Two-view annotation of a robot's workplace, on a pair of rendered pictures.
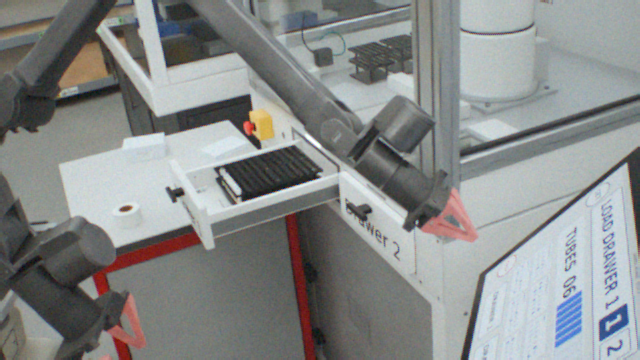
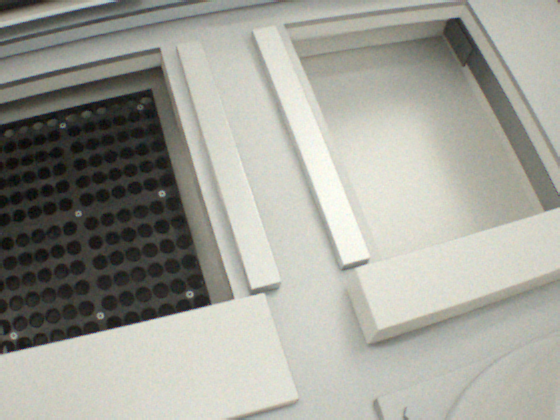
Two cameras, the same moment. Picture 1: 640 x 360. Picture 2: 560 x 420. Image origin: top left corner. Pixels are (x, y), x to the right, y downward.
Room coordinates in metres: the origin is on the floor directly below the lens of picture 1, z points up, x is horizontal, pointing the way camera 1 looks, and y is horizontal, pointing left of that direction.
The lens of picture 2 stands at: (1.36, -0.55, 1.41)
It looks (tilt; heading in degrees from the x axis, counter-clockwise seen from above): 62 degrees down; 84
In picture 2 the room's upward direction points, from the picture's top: 11 degrees clockwise
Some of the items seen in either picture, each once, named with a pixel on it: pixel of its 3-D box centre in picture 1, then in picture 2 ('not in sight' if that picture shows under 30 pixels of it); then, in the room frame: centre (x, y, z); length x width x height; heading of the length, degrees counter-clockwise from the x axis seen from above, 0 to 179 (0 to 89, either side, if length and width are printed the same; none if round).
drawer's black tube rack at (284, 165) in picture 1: (268, 179); not in sight; (1.41, 0.11, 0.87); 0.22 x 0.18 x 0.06; 112
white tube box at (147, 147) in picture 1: (145, 148); not in sight; (1.89, 0.52, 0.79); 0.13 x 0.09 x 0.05; 98
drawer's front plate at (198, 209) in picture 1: (189, 201); not in sight; (1.33, 0.30, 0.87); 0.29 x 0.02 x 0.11; 22
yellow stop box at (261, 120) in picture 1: (260, 124); not in sight; (1.75, 0.13, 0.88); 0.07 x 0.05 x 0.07; 22
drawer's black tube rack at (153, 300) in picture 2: not in sight; (84, 230); (1.23, -0.30, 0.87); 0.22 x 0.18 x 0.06; 112
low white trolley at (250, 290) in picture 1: (192, 279); not in sight; (1.72, 0.43, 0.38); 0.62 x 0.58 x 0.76; 22
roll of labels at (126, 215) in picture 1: (127, 215); not in sight; (1.47, 0.49, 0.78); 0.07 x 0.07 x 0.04
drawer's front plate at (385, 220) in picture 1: (374, 219); not in sight; (1.16, -0.12, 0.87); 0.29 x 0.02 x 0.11; 22
